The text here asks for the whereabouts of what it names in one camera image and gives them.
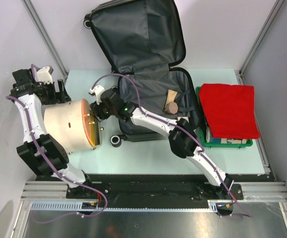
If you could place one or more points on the green plastic tray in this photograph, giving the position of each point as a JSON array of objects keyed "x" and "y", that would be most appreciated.
[{"x": 204, "y": 125}]

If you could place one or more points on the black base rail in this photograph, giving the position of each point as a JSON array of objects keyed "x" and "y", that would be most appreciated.
[{"x": 146, "y": 194}]

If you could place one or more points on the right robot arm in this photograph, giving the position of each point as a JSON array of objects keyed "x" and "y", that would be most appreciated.
[{"x": 182, "y": 139}]

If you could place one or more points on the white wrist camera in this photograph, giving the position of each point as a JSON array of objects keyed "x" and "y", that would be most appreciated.
[
  {"x": 44, "y": 75},
  {"x": 97, "y": 91}
]

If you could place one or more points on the round wooden disc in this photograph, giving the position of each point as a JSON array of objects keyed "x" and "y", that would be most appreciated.
[{"x": 171, "y": 108}]

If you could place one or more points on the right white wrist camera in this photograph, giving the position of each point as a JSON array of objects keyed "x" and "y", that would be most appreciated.
[{"x": 97, "y": 91}]

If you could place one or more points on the beige wooden block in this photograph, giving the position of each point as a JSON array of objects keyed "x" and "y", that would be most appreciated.
[{"x": 171, "y": 95}]

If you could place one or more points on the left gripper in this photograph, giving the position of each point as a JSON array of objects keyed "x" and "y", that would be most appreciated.
[{"x": 61, "y": 97}]

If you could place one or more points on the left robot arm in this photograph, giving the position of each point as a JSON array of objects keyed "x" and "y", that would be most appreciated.
[{"x": 41, "y": 152}]

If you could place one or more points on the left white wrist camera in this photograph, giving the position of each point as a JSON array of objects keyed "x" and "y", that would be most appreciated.
[{"x": 44, "y": 75}]

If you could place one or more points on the red cloth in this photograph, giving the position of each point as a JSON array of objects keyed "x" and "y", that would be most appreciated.
[{"x": 229, "y": 110}]

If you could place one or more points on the beige drum with orange lid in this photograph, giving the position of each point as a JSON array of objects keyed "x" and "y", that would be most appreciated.
[{"x": 73, "y": 125}]

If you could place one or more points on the white black space suitcase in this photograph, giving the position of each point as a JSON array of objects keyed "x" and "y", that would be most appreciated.
[{"x": 143, "y": 42}]

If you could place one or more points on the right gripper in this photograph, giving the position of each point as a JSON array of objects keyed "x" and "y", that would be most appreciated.
[{"x": 97, "y": 111}]

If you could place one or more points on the teal cream sock towel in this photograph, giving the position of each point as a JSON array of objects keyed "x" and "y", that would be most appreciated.
[{"x": 210, "y": 139}]

